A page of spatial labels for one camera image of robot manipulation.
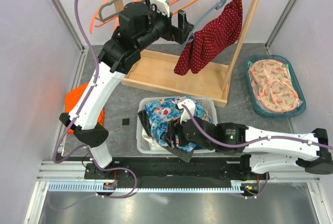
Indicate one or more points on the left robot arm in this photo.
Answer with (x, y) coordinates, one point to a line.
(140, 25)

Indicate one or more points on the peach patterned garment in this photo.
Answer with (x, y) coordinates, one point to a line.
(272, 86)

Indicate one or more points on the small black square tile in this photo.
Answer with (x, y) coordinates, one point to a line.
(125, 121)

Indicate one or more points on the white plastic basket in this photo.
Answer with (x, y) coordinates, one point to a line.
(146, 147)

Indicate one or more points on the teal plastic basket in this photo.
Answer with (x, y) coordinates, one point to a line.
(257, 105)

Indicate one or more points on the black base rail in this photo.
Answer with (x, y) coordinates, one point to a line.
(173, 173)

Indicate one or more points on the red polka dot garment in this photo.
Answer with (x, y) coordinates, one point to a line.
(211, 40)

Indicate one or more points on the black dotted garment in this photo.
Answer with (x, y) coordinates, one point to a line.
(186, 156)

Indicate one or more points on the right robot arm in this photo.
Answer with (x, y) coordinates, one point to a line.
(263, 151)

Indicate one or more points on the wooden clothes rack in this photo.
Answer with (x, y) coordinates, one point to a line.
(205, 71)

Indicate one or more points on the orange cloth on floor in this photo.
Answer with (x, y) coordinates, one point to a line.
(72, 98)

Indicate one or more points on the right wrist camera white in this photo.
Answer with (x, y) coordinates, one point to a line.
(187, 107)

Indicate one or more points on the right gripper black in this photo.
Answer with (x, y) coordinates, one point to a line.
(174, 127)

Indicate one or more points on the white pleated skirt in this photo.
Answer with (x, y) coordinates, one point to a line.
(151, 142)

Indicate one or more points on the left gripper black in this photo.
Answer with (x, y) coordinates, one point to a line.
(177, 34)

